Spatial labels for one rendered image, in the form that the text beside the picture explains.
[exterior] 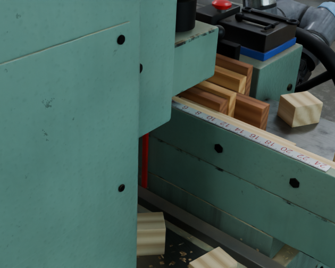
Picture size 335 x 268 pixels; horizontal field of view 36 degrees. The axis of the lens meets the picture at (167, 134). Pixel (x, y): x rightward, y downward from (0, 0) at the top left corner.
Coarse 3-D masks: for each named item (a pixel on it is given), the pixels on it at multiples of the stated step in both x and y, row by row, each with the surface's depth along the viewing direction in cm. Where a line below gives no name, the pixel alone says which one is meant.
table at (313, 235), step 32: (288, 128) 72; (320, 128) 72; (160, 160) 69; (192, 160) 65; (192, 192) 68; (224, 192) 64; (256, 192) 61; (256, 224) 63; (288, 224) 59; (320, 224) 56; (320, 256) 58
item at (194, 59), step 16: (176, 32) 64; (192, 32) 64; (208, 32) 65; (176, 48) 61; (192, 48) 64; (208, 48) 66; (176, 64) 62; (192, 64) 65; (208, 64) 68; (176, 80) 63; (192, 80) 66
